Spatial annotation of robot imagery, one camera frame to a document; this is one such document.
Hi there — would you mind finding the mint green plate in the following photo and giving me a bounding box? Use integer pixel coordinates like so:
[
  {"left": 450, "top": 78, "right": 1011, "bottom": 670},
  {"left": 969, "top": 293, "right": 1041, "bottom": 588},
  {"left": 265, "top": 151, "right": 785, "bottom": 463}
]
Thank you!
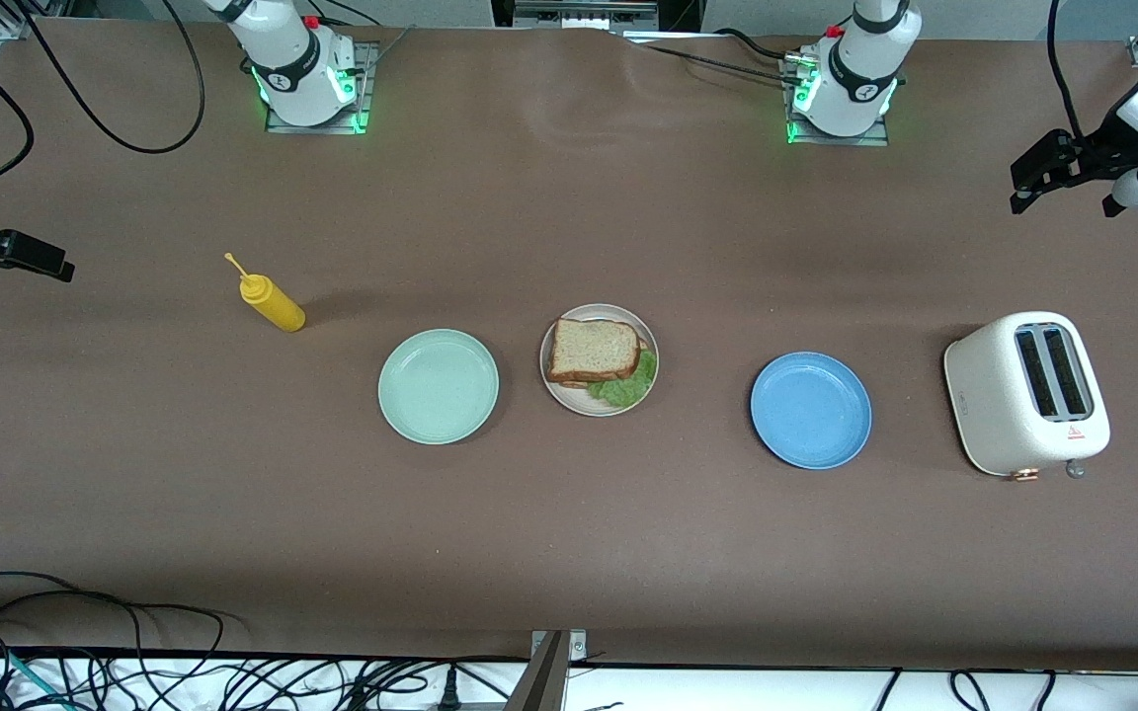
[{"left": 377, "top": 329, "right": 500, "bottom": 446}]

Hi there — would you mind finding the brown bread slice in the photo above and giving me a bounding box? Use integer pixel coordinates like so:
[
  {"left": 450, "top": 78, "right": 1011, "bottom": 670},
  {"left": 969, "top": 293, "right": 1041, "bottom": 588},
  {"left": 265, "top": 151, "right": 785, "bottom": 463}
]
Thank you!
[
  {"left": 545, "top": 318, "right": 642, "bottom": 384},
  {"left": 549, "top": 336, "right": 651, "bottom": 389}
]

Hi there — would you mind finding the grey metal bracket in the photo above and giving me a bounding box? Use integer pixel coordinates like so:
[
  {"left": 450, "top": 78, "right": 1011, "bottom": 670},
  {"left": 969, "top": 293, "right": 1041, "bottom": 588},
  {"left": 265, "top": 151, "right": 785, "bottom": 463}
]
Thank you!
[{"left": 503, "top": 629, "right": 590, "bottom": 711}]

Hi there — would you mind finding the black braided cable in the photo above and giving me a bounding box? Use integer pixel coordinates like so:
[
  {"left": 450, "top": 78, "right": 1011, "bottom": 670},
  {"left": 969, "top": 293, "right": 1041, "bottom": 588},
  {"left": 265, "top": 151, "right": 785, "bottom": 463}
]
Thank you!
[{"left": 640, "top": 41, "right": 802, "bottom": 85}]

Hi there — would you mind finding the brown table cover sheet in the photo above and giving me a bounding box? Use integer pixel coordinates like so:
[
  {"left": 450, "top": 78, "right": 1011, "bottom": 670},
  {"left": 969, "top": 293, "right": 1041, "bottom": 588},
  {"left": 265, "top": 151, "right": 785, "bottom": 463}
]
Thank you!
[{"left": 0, "top": 18, "right": 1138, "bottom": 672}]

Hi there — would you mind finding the white toaster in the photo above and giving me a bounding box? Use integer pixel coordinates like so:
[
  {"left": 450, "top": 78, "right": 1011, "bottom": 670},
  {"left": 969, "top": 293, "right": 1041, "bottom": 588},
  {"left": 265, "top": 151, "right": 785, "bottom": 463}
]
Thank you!
[{"left": 942, "top": 311, "right": 1111, "bottom": 482}]

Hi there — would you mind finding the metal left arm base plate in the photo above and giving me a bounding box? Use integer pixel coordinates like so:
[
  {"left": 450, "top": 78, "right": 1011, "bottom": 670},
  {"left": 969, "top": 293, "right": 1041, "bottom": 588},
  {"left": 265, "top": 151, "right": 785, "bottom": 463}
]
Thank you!
[{"left": 784, "top": 54, "right": 891, "bottom": 147}]

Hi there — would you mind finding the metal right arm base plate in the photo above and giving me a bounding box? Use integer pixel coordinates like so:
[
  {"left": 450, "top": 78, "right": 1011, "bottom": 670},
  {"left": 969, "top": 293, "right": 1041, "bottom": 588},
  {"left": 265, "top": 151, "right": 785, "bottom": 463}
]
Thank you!
[{"left": 265, "top": 41, "right": 377, "bottom": 135}]

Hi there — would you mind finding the beige plate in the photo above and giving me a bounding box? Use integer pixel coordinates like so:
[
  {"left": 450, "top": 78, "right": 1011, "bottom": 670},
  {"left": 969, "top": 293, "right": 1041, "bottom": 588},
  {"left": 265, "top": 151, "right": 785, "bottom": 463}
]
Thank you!
[{"left": 539, "top": 303, "right": 660, "bottom": 418}]

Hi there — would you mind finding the black equipment box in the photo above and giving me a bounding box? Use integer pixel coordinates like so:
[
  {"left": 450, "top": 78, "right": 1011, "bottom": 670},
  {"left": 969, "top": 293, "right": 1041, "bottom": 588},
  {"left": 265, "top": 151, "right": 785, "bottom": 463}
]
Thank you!
[{"left": 490, "top": 0, "right": 708, "bottom": 33}]

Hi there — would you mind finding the blue plate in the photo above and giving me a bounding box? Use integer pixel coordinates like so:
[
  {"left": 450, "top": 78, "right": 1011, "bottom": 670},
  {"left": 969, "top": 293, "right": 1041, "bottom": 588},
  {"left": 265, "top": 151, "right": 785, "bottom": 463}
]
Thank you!
[{"left": 750, "top": 352, "right": 873, "bottom": 471}]

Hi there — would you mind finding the yellow squeeze bottle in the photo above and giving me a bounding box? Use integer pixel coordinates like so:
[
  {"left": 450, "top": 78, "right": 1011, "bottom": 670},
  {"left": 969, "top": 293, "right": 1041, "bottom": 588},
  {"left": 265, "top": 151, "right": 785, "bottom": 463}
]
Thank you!
[{"left": 224, "top": 253, "right": 307, "bottom": 333}]

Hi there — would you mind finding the green lettuce leaf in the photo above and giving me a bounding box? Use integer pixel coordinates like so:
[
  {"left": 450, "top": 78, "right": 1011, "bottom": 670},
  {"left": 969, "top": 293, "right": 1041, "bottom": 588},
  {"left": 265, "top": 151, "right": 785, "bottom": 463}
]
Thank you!
[{"left": 586, "top": 351, "right": 658, "bottom": 409}]

